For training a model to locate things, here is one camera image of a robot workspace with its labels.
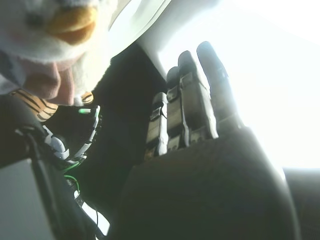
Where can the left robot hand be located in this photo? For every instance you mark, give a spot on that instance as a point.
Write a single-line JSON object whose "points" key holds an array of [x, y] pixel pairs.
{"points": [[205, 190]]}

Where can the grey white penguin plush toy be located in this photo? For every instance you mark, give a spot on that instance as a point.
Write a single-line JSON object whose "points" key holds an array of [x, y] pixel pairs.
{"points": [[50, 50]]}

